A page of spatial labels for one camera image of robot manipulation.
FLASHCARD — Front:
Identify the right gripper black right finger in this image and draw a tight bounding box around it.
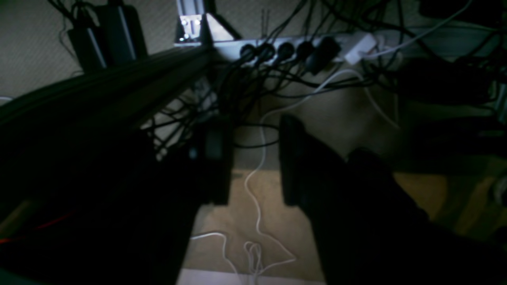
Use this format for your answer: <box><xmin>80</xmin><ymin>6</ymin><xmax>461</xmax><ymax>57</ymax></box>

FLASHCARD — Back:
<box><xmin>279</xmin><ymin>115</ymin><xmax>429</xmax><ymax>285</ymax></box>

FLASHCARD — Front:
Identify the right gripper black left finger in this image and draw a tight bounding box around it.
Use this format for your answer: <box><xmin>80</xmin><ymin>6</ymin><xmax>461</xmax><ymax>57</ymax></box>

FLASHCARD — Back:
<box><xmin>174</xmin><ymin>115</ymin><xmax>234</xmax><ymax>205</ymax></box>

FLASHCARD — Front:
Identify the black power adapter right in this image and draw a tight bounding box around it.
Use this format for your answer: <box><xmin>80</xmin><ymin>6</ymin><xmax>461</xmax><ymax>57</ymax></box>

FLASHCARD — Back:
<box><xmin>95</xmin><ymin>0</ymin><xmax>148</xmax><ymax>66</ymax></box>

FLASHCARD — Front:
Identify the black power adapter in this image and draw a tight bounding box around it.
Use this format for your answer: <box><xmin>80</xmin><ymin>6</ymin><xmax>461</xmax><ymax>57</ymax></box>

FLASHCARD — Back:
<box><xmin>95</xmin><ymin>0</ymin><xmax>148</xmax><ymax>66</ymax></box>
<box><xmin>67</xmin><ymin>27</ymin><xmax>109</xmax><ymax>73</ymax></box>

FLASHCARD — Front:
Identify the black power adapter left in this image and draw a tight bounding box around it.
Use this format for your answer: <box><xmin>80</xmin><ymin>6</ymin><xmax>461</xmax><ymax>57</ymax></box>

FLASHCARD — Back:
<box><xmin>67</xmin><ymin>27</ymin><xmax>109</xmax><ymax>73</ymax></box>

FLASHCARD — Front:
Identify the white power strip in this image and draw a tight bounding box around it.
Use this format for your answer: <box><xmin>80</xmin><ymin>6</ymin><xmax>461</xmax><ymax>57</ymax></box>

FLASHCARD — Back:
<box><xmin>214</xmin><ymin>31</ymin><xmax>387</xmax><ymax>65</ymax></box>

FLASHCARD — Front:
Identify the aluminium table frame leg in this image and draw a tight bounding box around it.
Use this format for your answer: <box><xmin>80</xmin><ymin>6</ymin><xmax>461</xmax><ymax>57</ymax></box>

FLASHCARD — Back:
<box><xmin>174</xmin><ymin>0</ymin><xmax>242</xmax><ymax>46</ymax></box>

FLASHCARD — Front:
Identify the white cable on floor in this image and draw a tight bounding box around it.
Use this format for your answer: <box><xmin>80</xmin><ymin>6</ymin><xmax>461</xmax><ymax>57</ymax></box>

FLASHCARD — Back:
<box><xmin>190</xmin><ymin>69</ymin><xmax>400</xmax><ymax>277</ymax></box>

